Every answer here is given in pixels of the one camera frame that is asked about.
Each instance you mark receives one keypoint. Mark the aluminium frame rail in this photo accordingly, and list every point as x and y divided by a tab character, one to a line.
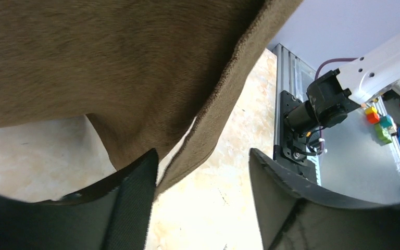
356	163

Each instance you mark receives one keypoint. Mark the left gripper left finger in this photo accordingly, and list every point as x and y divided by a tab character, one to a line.
112	213

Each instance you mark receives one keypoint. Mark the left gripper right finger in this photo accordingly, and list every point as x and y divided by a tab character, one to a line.
294	213

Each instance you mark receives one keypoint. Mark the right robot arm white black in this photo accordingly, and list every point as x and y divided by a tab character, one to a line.
338	92

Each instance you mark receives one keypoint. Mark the colourful toy blocks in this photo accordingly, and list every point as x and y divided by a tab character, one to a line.
384	125

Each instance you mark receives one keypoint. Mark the brown cloth napkin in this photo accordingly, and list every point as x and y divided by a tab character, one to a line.
147	74

